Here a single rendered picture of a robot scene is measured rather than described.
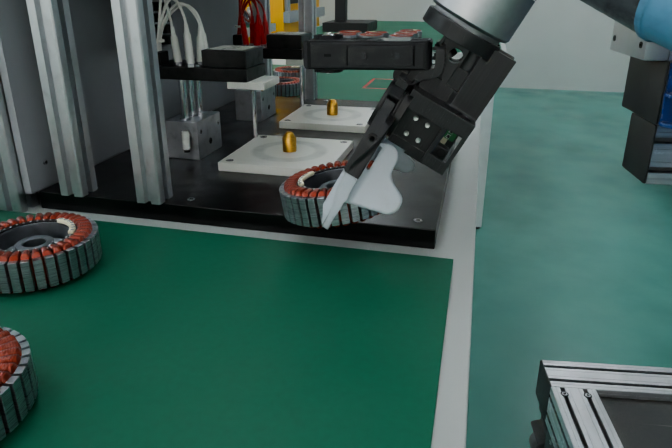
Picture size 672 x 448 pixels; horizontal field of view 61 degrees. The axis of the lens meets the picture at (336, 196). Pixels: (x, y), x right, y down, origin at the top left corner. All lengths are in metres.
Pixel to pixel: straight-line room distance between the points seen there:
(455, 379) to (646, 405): 0.97
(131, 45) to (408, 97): 0.30
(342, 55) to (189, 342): 0.27
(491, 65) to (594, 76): 5.71
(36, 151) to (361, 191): 0.42
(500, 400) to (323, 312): 1.16
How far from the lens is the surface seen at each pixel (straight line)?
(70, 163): 0.71
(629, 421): 1.31
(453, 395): 0.40
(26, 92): 0.75
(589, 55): 6.17
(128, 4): 0.63
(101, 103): 0.85
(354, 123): 0.96
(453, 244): 0.61
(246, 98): 1.03
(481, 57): 0.50
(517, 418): 1.56
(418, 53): 0.50
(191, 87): 0.84
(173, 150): 0.83
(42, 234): 0.63
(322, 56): 0.51
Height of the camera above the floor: 1.00
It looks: 21 degrees down
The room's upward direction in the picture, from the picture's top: straight up
